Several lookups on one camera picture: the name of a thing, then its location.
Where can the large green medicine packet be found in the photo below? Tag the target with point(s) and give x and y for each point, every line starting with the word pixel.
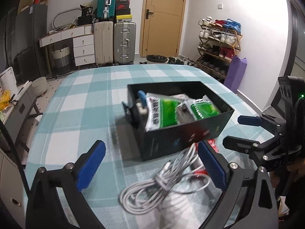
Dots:
pixel 162 110

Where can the wooden door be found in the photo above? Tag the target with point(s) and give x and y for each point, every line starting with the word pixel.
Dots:
pixel 161 27

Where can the silver aluminium suitcase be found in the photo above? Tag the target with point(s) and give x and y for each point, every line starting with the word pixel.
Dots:
pixel 124 42

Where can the striped laundry basket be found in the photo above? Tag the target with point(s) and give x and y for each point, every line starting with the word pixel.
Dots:
pixel 62 60

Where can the teal suitcase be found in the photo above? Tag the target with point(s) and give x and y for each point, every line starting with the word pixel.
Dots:
pixel 105 10

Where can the round beige stool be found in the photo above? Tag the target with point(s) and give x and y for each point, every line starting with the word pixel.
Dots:
pixel 39 86

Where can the dark grey refrigerator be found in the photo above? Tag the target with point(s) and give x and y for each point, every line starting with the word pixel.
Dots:
pixel 30 26

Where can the stack of shoe boxes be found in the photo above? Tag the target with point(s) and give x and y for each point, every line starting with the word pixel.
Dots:
pixel 123 11

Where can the red white balloon glue bag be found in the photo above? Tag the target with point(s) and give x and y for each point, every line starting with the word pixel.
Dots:
pixel 206 162

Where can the grey side cabinet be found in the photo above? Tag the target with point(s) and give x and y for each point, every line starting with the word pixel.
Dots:
pixel 23 107

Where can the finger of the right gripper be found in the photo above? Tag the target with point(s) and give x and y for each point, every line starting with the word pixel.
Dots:
pixel 255 121
pixel 248 146

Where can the bagged white adidas laces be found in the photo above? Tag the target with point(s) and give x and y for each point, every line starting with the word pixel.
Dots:
pixel 182 112

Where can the purple bag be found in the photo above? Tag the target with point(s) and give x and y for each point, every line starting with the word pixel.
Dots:
pixel 235 73

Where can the black storage box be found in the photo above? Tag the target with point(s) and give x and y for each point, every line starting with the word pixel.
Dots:
pixel 170 139

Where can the white drawer desk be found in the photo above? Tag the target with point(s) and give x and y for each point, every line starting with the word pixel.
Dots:
pixel 79 39

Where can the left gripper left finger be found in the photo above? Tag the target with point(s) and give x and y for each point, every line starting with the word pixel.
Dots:
pixel 44 209

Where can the beige suitcase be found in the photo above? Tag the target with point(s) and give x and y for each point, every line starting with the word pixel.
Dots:
pixel 103 42

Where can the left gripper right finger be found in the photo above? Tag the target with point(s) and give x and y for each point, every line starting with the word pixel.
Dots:
pixel 247 199

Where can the small green medicine packet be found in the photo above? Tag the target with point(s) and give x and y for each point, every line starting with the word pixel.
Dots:
pixel 201 108

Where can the black round floor basket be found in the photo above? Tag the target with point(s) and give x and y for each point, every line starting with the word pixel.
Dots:
pixel 156 58

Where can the wooden shoe rack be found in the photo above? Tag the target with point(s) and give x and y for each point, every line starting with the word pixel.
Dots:
pixel 217 46

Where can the white plush toy blue ear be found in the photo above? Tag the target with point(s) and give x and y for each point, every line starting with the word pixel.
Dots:
pixel 141 103

